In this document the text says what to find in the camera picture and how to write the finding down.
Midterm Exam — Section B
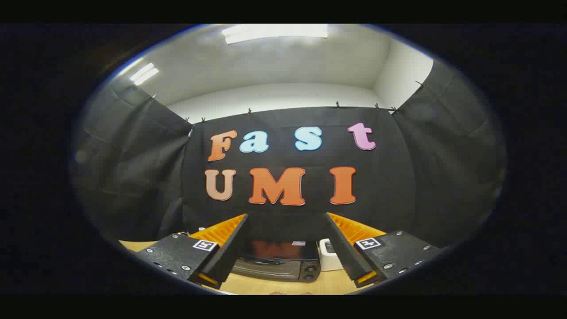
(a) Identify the black toaster oven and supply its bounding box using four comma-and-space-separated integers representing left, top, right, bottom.
231, 239, 322, 283

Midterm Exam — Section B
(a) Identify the small ceiling light panel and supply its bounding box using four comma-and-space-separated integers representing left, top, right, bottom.
129, 62, 159, 86

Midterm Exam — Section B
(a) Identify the large ceiling light panel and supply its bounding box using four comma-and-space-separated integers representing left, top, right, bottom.
221, 24, 329, 45

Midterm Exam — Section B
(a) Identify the white countertop appliance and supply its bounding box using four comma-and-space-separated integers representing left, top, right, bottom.
318, 238, 344, 272

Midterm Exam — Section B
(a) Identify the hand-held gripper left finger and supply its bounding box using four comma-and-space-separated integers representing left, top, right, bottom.
133, 214, 250, 291

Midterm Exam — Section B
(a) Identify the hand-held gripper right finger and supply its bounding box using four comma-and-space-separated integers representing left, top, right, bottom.
325, 212, 444, 289

